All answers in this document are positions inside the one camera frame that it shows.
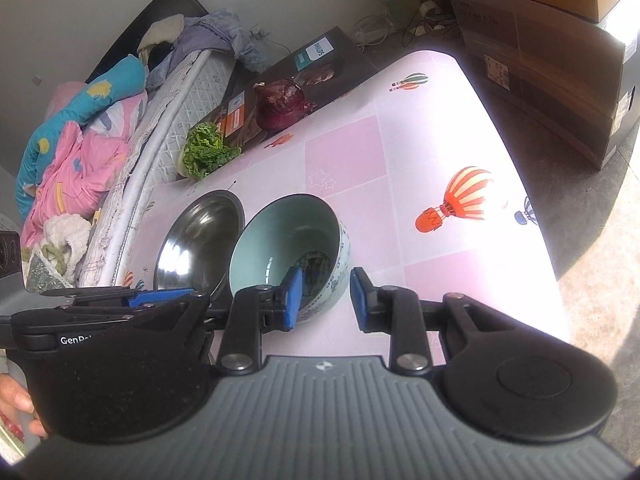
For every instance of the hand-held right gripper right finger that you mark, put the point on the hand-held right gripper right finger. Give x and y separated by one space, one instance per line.
359 302

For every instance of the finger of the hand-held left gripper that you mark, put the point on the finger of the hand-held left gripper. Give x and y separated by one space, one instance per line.
155 297
90 292

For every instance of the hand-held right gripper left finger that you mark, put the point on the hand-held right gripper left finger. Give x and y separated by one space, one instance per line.
292 300

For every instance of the teal ceramic bowl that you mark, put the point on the teal ceramic bowl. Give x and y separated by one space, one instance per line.
287 240

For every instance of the stainless steel bowl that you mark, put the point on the stainless steel bowl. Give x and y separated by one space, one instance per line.
200 245

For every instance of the person's left hand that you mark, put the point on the person's left hand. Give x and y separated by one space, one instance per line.
17 402

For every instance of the white fluffy cloth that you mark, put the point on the white fluffy cloth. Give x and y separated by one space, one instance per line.
67 240

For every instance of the black device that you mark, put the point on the black device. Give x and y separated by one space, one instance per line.
9 252

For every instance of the pink printed blanket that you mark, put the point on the pink printed blanket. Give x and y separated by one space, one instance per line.
80 165

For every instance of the green leafy lettuce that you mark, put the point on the green leafy lettuce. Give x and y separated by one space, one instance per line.
205 147

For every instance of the red onion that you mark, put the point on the red onion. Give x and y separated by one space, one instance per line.
280 105

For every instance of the blue blanket with yellow dots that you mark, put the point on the blue blanket with yellow dots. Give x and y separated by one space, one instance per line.
100 95

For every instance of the dark printed product box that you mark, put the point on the dark printed product box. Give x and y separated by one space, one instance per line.
320 67

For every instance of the cream fleece cloth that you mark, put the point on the cream fleece cloth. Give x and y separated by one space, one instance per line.
160 32

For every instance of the lavender grey cloth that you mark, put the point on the lavender grey cloth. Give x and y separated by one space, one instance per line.
220 32

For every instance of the dark wooden headboard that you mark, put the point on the dark wooden headboard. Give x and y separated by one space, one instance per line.
165 7

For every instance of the large brown cardboard box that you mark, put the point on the large brown cardboard box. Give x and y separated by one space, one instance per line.
545 70

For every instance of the tape roll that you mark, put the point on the tape roll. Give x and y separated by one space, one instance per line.
429 11

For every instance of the pale green bin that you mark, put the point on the pale green bin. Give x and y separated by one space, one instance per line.
400 2

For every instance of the wall socket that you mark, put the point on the wall socket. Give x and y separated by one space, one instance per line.
260 31

